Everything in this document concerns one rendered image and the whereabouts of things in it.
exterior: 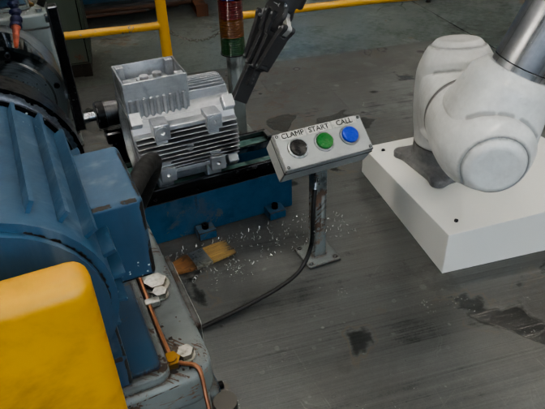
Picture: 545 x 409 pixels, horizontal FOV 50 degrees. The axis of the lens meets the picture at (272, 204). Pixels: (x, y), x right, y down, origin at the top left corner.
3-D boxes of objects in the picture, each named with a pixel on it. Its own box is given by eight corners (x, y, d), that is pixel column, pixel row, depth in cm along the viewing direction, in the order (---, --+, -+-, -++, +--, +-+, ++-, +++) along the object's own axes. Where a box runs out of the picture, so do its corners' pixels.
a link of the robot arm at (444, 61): (479, 120, 131) (490, 22, 120) (502, 157, 116) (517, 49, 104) (406, 124, 133) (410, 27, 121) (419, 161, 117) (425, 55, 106)
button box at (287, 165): (279, 183, 101) (286, 171, 96) (264, 147, 102) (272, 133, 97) (364, 160, 106) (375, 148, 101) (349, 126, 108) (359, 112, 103)
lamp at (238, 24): (225, 40, 140) (223, 22, 138) (216, 33, 145) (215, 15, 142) (247, 36, 142) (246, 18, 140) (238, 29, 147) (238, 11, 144)
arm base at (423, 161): (449, 131, 141) (451, 109, 138) (510, 169, 123) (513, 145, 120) (382, 147, 137) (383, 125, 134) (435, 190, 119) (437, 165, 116)
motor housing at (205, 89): (147, 203, 112) (130, 113, 101) (126, 158, 126) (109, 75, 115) (243, 178, 118) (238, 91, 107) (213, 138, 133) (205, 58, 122)
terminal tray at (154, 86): (128, 122, 106) (122, 85, 102) (117, 101, 114) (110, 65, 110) (191, 109, 110) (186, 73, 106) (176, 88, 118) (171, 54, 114)
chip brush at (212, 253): (141, 293, 109) (141, 290, 108) (132, 278, 112) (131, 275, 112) (238, 253, 117) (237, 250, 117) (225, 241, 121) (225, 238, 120)
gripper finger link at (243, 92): (259, 69, 111) (261, 71, 110) (245, 102, 113) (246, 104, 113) (246, 64, 109) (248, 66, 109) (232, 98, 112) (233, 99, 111)
